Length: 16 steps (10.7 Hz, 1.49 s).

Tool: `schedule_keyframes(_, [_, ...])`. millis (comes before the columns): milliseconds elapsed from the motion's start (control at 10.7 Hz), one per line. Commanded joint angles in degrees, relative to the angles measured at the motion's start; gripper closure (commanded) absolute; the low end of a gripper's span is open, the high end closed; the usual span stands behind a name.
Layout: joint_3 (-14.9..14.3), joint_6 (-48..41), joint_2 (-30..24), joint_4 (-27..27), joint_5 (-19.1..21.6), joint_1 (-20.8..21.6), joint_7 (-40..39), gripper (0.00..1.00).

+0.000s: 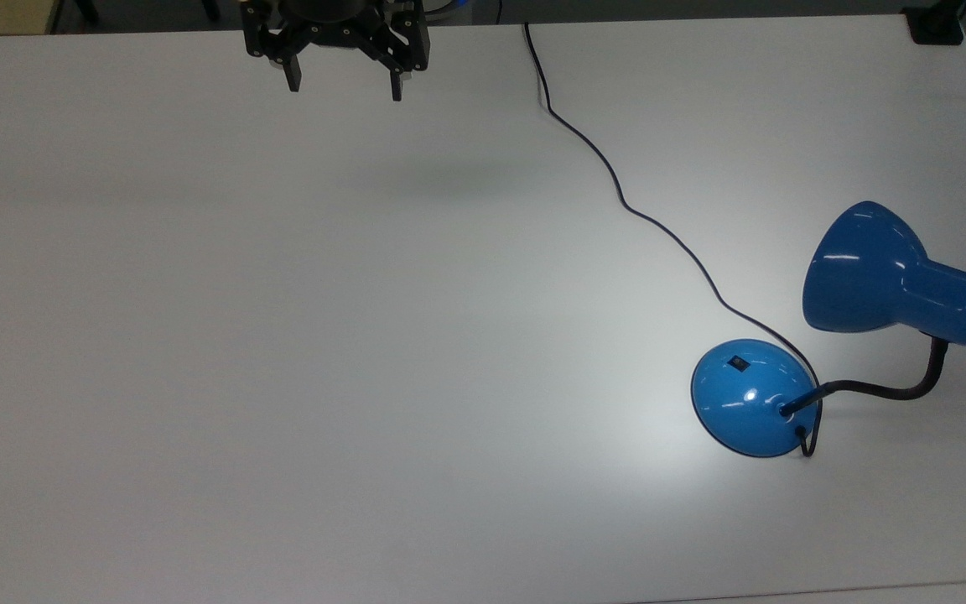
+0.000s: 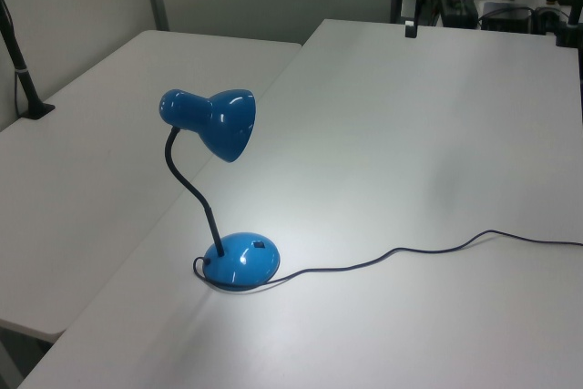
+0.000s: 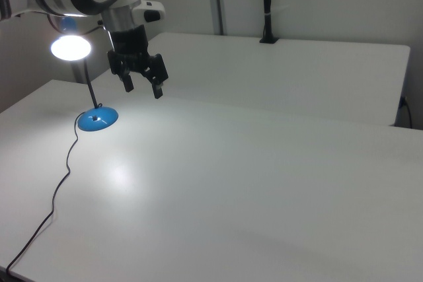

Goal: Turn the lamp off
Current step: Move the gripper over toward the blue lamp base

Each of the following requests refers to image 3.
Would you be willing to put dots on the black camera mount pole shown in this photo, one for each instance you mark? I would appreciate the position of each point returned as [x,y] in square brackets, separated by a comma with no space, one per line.
[268,4]

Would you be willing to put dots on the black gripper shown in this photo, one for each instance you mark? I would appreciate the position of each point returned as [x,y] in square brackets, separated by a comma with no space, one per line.
[130,47]

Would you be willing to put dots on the blue desk lamp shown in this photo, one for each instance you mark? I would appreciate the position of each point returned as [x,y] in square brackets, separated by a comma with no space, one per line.
[96,118]

